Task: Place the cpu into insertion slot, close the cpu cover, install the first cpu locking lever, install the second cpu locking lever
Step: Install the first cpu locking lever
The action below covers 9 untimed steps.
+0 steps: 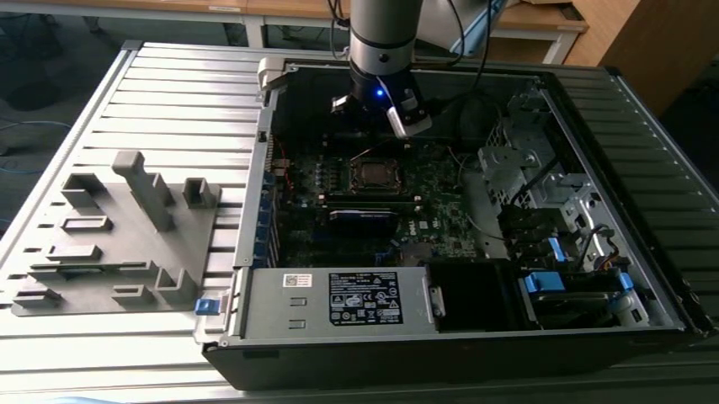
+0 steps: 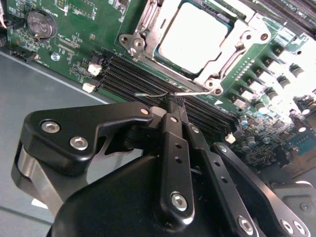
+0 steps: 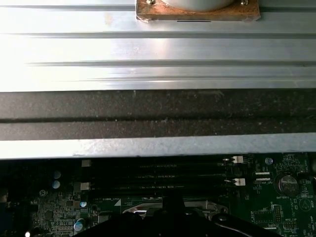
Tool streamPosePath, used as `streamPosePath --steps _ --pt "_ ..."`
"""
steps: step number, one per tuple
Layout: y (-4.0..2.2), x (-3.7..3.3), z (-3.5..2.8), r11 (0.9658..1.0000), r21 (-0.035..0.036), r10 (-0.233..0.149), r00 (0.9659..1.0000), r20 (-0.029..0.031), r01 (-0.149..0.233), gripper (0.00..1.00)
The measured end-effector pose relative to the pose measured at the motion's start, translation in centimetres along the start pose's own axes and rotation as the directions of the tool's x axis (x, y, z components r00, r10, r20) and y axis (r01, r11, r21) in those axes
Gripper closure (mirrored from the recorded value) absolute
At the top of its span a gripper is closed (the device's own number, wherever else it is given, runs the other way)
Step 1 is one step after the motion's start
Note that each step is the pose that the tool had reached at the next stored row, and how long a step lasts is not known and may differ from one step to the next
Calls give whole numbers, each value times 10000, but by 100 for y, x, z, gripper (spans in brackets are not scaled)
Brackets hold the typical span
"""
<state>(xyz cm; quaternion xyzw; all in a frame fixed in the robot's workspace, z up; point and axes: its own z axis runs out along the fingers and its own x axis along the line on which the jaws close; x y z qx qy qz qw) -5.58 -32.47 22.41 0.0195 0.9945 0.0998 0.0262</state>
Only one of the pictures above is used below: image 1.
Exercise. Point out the silver CPU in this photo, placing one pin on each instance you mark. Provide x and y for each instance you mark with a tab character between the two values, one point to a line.
377	174

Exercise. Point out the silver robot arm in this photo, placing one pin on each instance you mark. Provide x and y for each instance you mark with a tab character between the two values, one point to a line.
381	38

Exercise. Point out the black RAM slot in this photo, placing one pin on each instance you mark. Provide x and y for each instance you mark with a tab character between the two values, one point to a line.
371	204
371	195
405	208
371	199

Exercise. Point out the grey case release latch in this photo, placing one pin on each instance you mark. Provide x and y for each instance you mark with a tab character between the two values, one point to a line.
269	71

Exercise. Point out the silver drive cage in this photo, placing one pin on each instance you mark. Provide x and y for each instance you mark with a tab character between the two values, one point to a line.
500	160

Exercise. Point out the black expansion card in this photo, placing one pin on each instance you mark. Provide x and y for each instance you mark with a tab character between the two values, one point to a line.
361	223

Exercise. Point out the green motherboard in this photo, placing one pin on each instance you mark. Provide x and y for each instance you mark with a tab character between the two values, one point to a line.
443	219

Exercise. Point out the wooden desk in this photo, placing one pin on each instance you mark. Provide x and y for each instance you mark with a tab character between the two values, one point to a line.
542	23

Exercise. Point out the chipset heatsink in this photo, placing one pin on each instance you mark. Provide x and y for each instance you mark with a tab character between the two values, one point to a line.
416	252

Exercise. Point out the wooden cabinet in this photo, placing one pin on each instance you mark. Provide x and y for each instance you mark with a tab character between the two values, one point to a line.
646	42

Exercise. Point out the silver power supply unit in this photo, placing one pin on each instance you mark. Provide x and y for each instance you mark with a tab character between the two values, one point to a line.
280	311

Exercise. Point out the blue disk carrier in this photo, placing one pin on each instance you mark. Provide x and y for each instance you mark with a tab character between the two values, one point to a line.
542	281

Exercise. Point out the grey parts rack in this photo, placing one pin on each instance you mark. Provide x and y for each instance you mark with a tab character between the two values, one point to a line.
129	252

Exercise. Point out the blue case latch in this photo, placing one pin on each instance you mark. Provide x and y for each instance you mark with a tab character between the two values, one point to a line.
207	307

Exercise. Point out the black PC case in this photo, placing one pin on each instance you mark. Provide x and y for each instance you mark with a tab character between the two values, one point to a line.
393	366

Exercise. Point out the small dark wrist camera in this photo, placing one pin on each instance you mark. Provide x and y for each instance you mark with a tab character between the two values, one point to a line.
339	105

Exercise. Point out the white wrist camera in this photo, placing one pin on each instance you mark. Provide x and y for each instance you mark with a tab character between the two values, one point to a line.
407	126

